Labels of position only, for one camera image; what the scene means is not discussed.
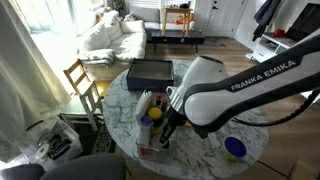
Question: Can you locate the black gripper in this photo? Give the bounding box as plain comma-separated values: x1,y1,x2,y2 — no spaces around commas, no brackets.
159,109,185,148

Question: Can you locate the green can with blue lid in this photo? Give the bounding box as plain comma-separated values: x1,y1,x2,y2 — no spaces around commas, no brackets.
222,135,248,163

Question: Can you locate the clear plastic box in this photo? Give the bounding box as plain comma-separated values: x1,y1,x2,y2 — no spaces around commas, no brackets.
134,89,178,164

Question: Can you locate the yellow lid jar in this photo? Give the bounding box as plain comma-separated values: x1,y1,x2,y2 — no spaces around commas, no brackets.
147,106,164,129

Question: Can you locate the dark blue open box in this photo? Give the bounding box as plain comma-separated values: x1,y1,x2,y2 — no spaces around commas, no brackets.
125,58,175,94

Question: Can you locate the light brown cardboard box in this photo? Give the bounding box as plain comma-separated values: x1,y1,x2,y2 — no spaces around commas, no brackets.
288,156,320,180

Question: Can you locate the white bottle blue cap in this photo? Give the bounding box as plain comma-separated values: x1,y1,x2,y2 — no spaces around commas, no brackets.
137,115,154,148

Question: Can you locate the red cap bottle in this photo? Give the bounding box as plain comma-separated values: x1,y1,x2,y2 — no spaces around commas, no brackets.
155,93,163,108
161,99,169,114

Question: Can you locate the tall white bottle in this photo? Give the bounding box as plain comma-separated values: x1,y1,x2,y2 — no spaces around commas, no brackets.
134,89,153,126

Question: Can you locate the striped floor rug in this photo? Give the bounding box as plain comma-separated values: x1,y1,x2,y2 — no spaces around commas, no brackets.
91,121,117,155

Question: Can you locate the grey upholstered chair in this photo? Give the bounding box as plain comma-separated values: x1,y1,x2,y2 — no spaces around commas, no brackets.
0,153,128,180

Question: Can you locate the white storage bin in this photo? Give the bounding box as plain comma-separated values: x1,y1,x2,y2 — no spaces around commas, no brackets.
34,118,84,169

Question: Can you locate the white wooden chair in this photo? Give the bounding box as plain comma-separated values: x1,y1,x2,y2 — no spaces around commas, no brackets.
59,81,104,133

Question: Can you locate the black coffee table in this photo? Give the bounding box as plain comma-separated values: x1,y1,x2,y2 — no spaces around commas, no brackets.
150,29,206,54

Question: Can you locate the white sofa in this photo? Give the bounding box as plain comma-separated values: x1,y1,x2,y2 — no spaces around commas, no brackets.
77,9,148,69

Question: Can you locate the small dark door rug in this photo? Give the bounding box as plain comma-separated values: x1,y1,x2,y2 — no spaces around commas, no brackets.
203,37,228,48

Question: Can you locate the grey white blanket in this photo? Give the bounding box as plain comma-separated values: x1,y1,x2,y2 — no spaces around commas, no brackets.
77,48,117,67

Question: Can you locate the brown wooden chair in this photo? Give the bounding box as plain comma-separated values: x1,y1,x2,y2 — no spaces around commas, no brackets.
63,59,101,98

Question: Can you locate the orange plush toy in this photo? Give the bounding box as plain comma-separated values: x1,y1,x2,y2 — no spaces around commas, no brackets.
173,13,194,26

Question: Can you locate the grey loveseat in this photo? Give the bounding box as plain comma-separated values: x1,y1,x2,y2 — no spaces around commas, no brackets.
128,6,162,32

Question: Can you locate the silver disc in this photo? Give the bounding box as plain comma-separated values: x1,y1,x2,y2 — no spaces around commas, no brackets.
35,143,51,160

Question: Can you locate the tall wooden table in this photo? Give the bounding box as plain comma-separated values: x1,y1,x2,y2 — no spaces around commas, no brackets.
161,7,193,38

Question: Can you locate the white door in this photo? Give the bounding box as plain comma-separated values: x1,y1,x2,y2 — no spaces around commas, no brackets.
203,0,248,38

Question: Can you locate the white TV stand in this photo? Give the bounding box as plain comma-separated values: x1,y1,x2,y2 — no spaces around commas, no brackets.
252,32,298,64

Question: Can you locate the green house plant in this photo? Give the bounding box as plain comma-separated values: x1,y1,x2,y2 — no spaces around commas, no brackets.
111,0,127,14

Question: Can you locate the small red item on stand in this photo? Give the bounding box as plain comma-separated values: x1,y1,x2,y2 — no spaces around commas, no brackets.
272,28,286,38

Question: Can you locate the pale sheer curtain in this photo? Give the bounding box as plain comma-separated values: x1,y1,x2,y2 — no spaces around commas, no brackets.
0,0,73,164

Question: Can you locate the dark hanging jacket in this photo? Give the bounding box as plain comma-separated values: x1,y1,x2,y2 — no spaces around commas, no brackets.
252,0,282,42

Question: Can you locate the large bright window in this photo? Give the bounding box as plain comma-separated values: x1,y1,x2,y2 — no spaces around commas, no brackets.
9,0,108,38

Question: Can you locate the black flat television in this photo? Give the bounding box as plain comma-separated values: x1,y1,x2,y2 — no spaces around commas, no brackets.
285,2,320,43

